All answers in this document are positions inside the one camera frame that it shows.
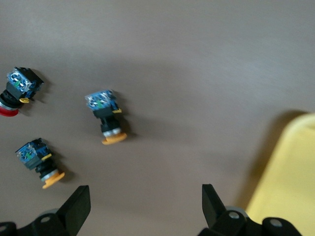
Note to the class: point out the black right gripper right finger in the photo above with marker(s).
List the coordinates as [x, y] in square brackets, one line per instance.
[212, 206]

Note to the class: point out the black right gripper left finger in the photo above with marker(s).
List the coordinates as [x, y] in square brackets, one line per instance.
[77, 209]

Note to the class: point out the yellow mushroom push button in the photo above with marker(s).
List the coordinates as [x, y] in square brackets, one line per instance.
[105, 108]
[34, 157]

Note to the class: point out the yellow plastic tray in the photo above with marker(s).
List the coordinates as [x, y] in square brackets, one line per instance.
[290, 177]

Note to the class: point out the red mushroom push button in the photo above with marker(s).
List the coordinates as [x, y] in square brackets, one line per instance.
[17, 88]

